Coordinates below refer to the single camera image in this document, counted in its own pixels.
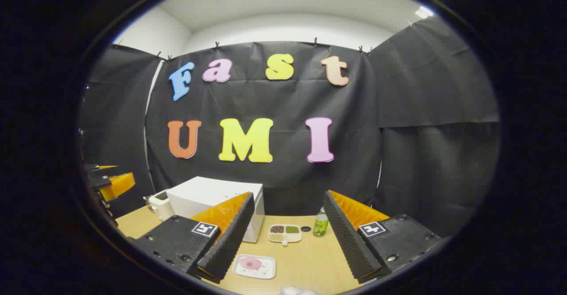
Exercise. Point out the white square plate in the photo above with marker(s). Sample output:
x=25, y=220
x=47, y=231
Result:
x=266, y=268

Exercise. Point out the black backdrop cloth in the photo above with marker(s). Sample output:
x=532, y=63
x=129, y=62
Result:
x=283, y=100

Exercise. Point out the white divided bean tray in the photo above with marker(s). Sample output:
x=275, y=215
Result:
x=285, y=234

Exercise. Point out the pink meat slice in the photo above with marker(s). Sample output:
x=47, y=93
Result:
x=250, y=263

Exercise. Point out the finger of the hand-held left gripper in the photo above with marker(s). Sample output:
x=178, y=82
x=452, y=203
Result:
x=101, y=167
x=117, y=185

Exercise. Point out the white microwave oven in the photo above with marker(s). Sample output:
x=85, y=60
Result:
x=208, y=193

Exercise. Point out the white toaster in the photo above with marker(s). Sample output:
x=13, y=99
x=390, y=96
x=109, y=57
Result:
x=160, y=204

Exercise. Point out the green label drink bottle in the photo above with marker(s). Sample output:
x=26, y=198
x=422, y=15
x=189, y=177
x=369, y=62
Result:
x=320, y=225

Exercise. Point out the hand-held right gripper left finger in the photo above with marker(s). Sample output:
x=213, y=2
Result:
x=234, y=228

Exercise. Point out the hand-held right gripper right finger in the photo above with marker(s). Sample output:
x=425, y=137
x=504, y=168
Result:
x=343, y=233

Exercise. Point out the small ceiling light panel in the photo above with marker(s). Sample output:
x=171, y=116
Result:
x=424, y=12

